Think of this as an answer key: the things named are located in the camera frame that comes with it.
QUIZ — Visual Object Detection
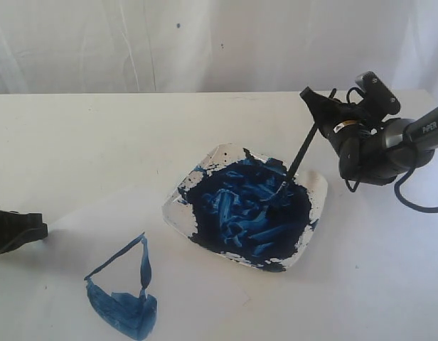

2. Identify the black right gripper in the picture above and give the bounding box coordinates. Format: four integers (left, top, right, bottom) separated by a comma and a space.
300, 87, 436, 185

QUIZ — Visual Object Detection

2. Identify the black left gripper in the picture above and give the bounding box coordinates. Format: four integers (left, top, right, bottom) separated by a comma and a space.
0, 210, 48, 254

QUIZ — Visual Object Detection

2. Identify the black paintbrush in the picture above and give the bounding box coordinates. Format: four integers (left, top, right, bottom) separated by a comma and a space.
267, 88, 336, 218

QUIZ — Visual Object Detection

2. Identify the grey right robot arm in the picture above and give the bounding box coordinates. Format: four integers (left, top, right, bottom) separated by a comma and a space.
300, 87, 438, 185

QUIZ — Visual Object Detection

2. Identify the white paper sheet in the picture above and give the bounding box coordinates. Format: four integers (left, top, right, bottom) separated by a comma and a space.
22, 188, 248, 340

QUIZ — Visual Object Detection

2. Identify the clear plate with blue paint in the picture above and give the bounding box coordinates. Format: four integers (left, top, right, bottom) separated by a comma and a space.
162, 144, 328, 273

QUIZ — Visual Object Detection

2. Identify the white backdrop cloth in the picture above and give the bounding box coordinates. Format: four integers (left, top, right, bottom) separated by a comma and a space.
0, 1, 438, 99

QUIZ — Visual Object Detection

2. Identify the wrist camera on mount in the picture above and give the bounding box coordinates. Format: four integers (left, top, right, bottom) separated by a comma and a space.
355, 71, 401, 116

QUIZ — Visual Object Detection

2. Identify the black cable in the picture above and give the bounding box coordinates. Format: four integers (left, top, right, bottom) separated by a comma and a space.
343, 87, 438, 215

